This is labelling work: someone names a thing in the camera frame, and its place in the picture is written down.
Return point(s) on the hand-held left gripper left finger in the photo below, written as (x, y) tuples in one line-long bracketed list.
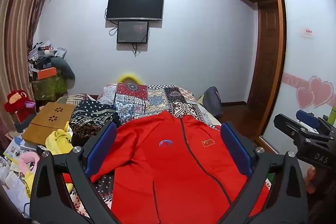
[(102, 146)]

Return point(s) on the wooden lap desk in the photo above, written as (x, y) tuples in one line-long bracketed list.
[(47, 121)]

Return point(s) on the patchwork patterned quilt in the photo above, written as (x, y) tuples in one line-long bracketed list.
[(149, 100)]

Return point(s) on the pink soft item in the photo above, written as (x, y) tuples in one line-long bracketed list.
[(26, 161)]

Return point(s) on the red plush toy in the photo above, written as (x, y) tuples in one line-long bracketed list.
[(18, 100)]

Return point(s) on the yellow cloth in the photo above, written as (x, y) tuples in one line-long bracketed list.
[(59, 141)]

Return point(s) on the red zip jacket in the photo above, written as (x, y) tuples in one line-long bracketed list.
[(168, 176)]

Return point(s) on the scattered magazines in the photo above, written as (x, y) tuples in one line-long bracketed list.
[(18, 150)]

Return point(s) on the yellow fuzzy object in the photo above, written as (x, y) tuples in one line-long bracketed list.
[(128, 77)]

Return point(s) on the grey plush cushion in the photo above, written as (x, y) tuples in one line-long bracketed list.
[(67, 70)]

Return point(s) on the green patterned cloth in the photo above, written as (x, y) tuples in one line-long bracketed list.
[(50, 87)]

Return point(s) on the person's right hand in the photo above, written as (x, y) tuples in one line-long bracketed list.
[(311, 178)]

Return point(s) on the brown striped curtain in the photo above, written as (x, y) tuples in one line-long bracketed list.
[(18, 29)]

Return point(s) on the pile of household clutter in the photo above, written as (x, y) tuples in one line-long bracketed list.
[(42, 56)]

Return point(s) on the small black wall monitor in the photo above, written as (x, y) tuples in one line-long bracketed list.
[(132, 32)]

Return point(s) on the floral bed sheet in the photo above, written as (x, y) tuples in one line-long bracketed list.
[(103, 187)]

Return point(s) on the black wall television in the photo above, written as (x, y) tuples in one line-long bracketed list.
[(134, 5)]

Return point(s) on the orange box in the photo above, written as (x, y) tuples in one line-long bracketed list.
[(47, 73)]

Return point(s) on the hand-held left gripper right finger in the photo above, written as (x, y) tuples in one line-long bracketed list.
[(235, 148)]

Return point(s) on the green bottle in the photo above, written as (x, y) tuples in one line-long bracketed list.
[(333, 113)]

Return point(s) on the grey backpack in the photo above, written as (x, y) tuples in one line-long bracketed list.
[(212, 102)]

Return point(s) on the dark blue patterned cloth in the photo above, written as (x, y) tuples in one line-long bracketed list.
[(89, 116)]

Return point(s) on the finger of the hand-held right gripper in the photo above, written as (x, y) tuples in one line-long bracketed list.
[(294, 125), (309, 119)]

